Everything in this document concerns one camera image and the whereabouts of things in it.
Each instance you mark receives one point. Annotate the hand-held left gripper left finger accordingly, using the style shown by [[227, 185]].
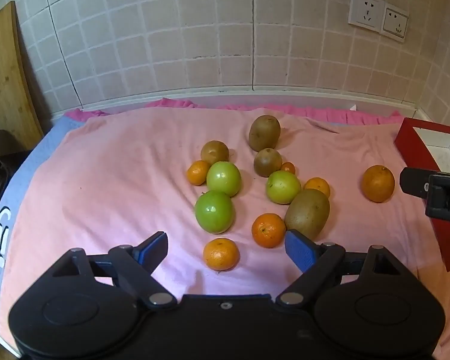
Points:
[[154, 246]]

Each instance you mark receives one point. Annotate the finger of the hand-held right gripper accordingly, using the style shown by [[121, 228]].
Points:
[[414, 182]]

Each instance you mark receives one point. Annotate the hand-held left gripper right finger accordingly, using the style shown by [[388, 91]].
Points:
[[299, 249]]

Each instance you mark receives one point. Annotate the red cardboard box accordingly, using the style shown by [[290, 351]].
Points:
[[416, 146]]

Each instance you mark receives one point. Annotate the large orange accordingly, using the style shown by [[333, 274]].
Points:
[[378, 183]]

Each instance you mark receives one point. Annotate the large brown kiwi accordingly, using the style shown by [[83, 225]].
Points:
[[307, 213], [264, 133]]

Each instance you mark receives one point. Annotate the green apple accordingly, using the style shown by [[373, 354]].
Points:
[[224, 178], [283, 186], [214, 211]]

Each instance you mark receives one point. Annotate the small brown kiwi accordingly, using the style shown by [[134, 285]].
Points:
[[267, 162], [214, 152]]

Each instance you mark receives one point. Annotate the pink towel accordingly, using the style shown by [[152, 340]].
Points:
[[116, 195]]

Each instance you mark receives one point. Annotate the tiny orange mandarin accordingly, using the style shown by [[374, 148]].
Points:
[[288, 168]]

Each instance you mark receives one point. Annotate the magenta cloth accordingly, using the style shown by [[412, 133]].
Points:
[[315, 113]]

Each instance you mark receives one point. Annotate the blue printed cloth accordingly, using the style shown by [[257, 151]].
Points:
[[41, 150]]

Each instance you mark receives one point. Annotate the wooden cutting board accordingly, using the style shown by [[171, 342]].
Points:
[[5, 82]]

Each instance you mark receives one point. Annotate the white wall socket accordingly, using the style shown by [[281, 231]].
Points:
[[395, 22], [365, 9]]

